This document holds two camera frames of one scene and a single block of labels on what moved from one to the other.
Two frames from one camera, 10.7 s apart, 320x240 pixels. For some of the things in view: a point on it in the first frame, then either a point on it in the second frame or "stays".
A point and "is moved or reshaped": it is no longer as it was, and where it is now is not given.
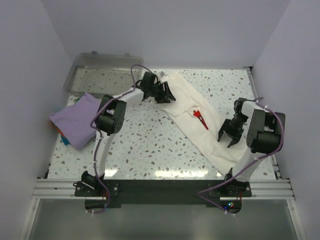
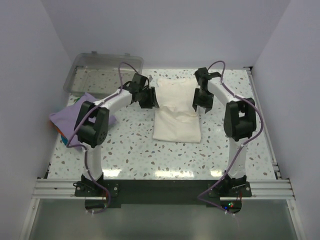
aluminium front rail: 47,189 stays
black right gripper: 232,128 to 203,99
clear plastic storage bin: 106,74 stays
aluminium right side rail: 250,71 stays
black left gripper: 159,91 to 148,97
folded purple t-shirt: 73,121 stays
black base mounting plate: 109,193 stays
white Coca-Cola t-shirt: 199,123 is moved or reshaped
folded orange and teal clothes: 66,142 stays
